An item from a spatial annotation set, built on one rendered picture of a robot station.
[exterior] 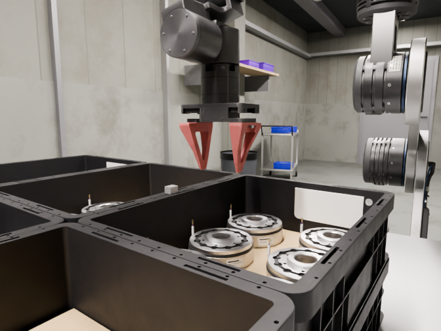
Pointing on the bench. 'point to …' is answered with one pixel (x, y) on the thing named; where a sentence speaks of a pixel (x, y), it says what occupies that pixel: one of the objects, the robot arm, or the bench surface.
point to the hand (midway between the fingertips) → (220, 165)
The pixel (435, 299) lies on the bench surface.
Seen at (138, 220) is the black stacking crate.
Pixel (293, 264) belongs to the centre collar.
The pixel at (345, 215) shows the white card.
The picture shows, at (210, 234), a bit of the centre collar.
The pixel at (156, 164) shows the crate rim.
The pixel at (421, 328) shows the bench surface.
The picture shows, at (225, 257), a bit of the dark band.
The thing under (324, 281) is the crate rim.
